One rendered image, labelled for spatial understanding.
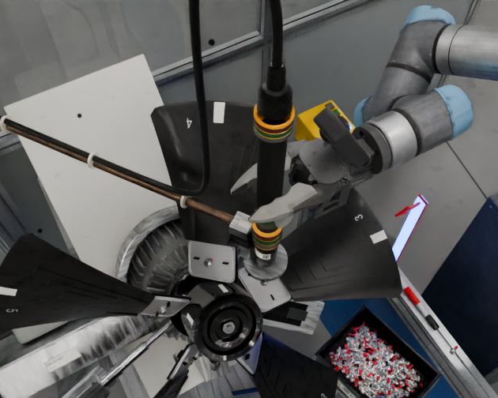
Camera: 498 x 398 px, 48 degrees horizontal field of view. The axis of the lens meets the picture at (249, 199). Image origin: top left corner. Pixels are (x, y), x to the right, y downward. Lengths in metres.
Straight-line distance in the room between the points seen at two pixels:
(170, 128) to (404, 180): 1.81
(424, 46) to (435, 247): 1.63
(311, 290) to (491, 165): 1.89
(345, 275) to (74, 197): 0.51
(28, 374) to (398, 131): 0.73
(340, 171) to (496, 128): 2.23
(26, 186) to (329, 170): 1.09
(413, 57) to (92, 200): 0.62
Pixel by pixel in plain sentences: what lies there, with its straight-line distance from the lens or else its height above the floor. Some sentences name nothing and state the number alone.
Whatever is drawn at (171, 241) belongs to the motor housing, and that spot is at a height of 1.17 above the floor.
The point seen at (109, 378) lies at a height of 1.10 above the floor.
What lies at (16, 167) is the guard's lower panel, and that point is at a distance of 1.59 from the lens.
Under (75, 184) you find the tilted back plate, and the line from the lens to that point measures 1.08.
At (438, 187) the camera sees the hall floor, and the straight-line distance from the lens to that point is 2.63.
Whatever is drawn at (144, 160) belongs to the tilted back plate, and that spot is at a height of 1.22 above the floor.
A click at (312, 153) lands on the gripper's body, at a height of 1.50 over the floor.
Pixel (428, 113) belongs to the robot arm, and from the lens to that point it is 0.82.
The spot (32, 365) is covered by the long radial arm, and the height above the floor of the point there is 1.13.
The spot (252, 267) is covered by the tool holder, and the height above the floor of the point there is 1.29.
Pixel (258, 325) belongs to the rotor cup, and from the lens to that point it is 0.94.
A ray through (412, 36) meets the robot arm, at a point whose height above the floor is 1.49.
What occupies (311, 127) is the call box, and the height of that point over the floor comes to 1.07.
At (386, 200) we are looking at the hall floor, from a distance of 2.53.
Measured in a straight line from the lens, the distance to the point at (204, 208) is 0.84.
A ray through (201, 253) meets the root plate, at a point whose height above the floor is 1.25.
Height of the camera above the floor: 2.10
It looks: 58 degrees down
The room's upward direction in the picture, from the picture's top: straight up
